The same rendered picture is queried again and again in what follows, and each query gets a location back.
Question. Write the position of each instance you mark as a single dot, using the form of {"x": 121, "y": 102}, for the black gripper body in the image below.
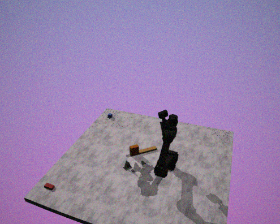
{"x": 162, "y": 116}

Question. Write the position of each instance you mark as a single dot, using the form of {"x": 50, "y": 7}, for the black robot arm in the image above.
{"x": 168, "y": 158}

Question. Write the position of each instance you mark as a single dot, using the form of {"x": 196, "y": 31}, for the small red block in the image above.
{"x": 49, "y": 186}

